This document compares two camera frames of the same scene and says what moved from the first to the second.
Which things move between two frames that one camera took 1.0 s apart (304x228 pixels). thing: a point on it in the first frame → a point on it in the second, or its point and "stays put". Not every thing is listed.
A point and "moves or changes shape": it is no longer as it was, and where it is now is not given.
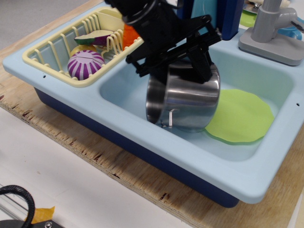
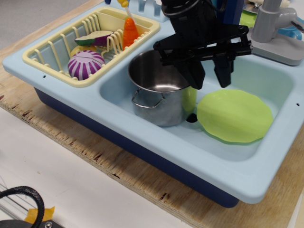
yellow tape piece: x=42 y=214 stays put
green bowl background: x=247 y=18 stays put
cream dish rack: x=80 y=53 stays put
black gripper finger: x=201 y=62 → x=223 y=68
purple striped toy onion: x=83 y=62 stays put
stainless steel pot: x=180 y=101 moves or changes shape
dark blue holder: x=230 y=14 stays put
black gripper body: x=165 y=36 → x=198 y=39
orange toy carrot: x=129 y=35 stays put
